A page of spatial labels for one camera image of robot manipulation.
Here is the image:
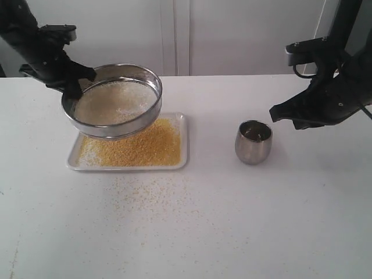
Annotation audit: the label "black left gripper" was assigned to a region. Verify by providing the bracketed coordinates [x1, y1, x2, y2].
[19, 37, 96, 102]

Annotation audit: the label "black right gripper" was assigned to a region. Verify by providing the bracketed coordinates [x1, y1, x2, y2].
[269, 52, 371, 130]

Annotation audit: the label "round stainless steel sieve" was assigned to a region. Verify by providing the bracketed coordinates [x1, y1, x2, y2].
[61, 63, 163, 140]

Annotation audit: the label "stainless steel cup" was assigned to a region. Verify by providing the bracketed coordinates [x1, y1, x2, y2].
[235, 120, 273, 165]

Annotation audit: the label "yellow grain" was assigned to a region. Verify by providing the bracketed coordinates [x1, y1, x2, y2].
[76, 118, 181, 167]

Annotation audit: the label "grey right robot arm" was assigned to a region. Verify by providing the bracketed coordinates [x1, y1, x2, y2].
[269, 1, 371, 130]

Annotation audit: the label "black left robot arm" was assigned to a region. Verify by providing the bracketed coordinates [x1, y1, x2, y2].
[1, 1, 96, 100]

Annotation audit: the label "white coarse grains in sieve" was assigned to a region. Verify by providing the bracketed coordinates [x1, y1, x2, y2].
[74, 82, 157, 126]

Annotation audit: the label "white rectangular plastic tray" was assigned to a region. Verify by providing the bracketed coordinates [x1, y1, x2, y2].
[67, 112, 189, 171]

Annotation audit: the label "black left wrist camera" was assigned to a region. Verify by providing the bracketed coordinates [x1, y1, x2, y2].
[39, 24, 77, 45]

